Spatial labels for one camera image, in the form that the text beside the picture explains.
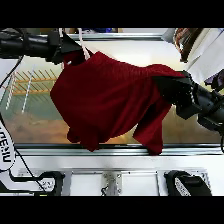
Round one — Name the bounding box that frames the heap of clothes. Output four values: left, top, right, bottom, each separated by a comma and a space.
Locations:
162, 28, 224, 92

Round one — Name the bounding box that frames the dark red long-sleeved shirt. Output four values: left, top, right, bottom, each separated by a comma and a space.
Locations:
49, 49, 186, 157

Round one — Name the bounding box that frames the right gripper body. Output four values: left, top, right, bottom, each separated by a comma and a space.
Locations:
150, 75, 202, 121

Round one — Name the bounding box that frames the black cable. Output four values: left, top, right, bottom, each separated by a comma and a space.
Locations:
0, 54, 48, 193

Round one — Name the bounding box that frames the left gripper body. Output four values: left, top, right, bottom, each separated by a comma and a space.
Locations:
45, 29, 85, 66

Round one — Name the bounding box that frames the silver frame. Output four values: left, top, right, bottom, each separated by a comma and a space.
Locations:
0, 33, 224, 197

